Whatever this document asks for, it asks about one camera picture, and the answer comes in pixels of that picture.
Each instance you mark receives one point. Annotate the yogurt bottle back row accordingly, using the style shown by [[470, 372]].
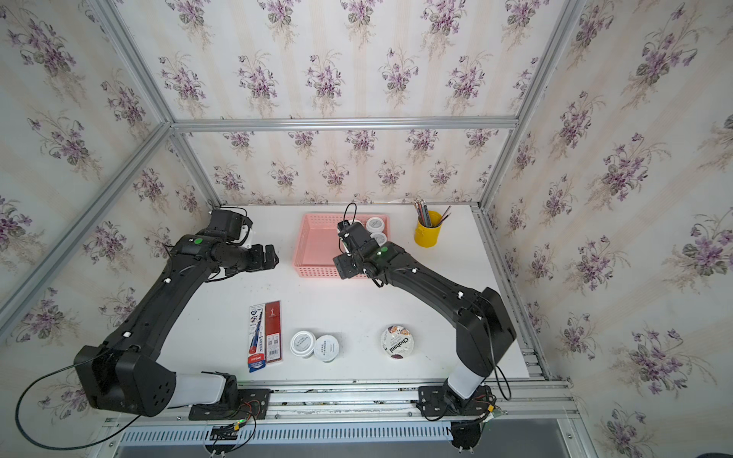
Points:
[[380, 238], [376, 225]]

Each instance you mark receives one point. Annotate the yogurt bottle front row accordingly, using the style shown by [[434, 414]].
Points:
[[302, 344], [326, 349]]

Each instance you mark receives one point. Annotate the yogurt bottle row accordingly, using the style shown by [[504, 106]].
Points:
[[326, 349], [380, 238], [302, 344], [376, 225]]

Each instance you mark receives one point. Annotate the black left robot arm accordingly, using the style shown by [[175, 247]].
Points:
[[123, 374]]

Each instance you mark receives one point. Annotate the pencils in cup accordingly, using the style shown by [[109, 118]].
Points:
[[424, 214]]

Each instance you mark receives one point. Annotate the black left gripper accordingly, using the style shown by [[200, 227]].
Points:
[[258, 261]]

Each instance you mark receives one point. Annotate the red pencil box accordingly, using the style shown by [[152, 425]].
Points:
[[273, 333]]

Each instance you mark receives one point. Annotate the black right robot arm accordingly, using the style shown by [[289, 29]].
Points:
[[484, 331]]

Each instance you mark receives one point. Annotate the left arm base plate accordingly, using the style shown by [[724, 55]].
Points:
[[234, 404]]

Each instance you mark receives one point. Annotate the wide Chobani yogurt cup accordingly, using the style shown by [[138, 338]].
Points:
[[397, 342]]

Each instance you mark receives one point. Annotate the yellow pencil cup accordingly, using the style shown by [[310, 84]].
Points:
[[427, 237]]

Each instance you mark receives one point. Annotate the pink plastic basket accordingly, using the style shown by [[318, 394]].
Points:
[[317, 245]]

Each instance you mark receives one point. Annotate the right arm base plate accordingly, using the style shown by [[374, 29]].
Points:
[[452, 401]]

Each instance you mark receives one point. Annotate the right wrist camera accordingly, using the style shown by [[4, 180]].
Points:
[[356, 239]]

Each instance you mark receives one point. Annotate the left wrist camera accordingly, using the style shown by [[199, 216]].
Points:
[[232, 227]]

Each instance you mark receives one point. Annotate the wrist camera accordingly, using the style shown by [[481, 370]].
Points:
[[356, 239], [232, 227]]

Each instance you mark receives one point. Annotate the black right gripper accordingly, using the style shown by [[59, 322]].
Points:
[[342, 266]]

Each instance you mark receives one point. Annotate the aluminium mounting rail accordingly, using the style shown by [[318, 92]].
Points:
[[361, 401]]

